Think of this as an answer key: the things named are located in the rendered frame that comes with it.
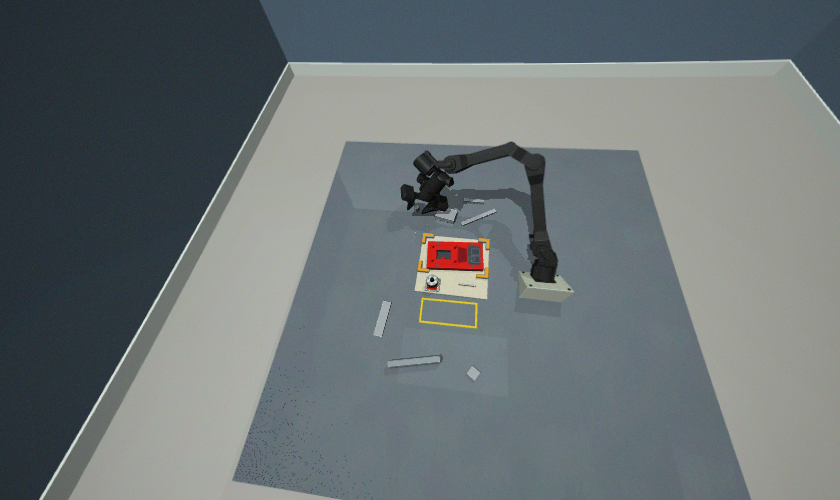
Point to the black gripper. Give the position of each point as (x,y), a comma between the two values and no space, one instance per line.
(435,201)

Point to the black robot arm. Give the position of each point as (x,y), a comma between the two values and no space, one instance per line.
(544,267)

